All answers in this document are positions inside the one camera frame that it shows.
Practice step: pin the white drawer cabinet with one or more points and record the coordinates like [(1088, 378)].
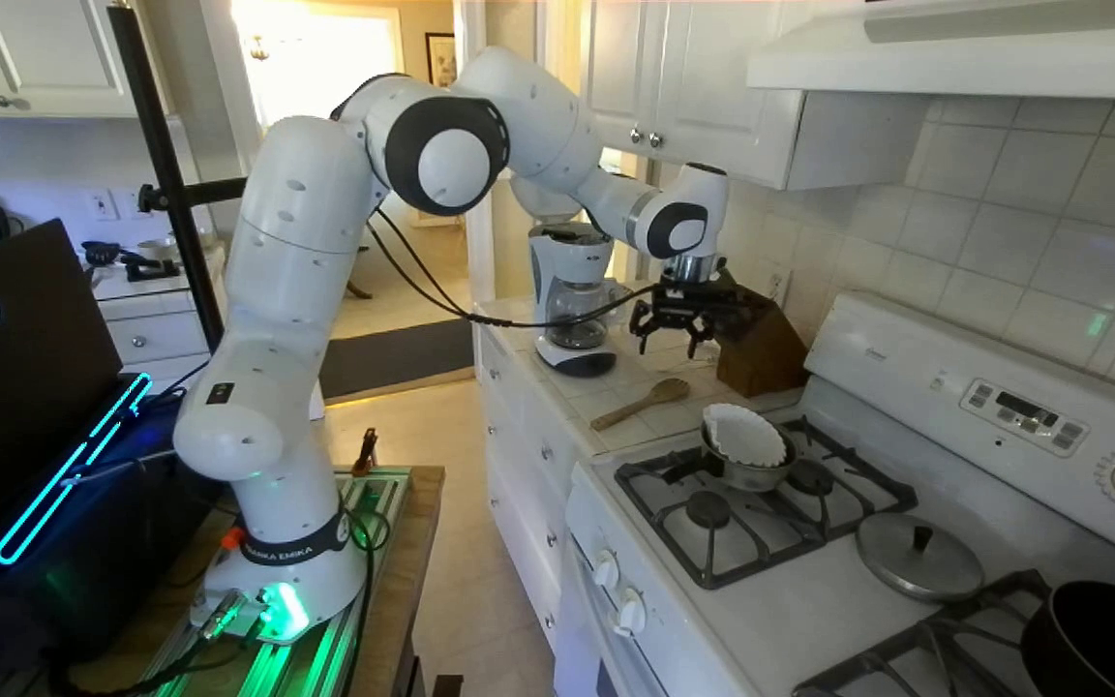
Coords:
[(154, 329)]

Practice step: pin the green-lit robot base plate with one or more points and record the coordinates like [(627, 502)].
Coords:
[(328, 645)]

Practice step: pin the black equipment box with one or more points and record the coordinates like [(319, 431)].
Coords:
[(119, 556)]

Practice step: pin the wooden knife block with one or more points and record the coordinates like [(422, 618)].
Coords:
[(764, 363)]

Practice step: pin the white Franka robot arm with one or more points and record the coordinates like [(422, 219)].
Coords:
[(288, 255)]

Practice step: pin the white coffee maker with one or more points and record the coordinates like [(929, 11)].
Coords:
[(575, 294)]

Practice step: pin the silver pot lid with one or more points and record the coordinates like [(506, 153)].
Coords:
[(918, 563)]

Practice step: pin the white range hood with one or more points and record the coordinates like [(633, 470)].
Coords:
[(969, 59)]

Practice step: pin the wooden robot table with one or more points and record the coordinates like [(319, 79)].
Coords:
[(407, 568)]

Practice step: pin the white upper cabinet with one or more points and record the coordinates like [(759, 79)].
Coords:
[(713, 79), (29, 50)]

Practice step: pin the dark floor rug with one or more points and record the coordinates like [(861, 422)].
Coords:
[(389, 359)]

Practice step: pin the small black clamp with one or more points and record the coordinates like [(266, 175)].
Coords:
[(366, 449)]

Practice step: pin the dark stove burner grate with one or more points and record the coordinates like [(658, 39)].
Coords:
[(929, 645)]

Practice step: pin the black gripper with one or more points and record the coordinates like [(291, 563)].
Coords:
[(688, 292)]

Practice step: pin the black camera stand pole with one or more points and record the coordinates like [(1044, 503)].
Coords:
[(164, 155)]

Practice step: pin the framed wall picture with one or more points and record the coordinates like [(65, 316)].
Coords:
[(439, 59)]

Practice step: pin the white lower counter cabinet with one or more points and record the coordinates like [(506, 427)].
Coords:
[(522, 477)]

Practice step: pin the black cooking pot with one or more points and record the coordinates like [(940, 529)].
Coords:
[(1104, 640)]

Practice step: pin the black laptop with blue light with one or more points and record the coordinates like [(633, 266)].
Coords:
[(16, 373)]

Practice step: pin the wooden spoon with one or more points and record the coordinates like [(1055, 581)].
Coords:
[(669, 392)]

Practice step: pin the white gas stove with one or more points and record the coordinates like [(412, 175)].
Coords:
[(969, 373)]

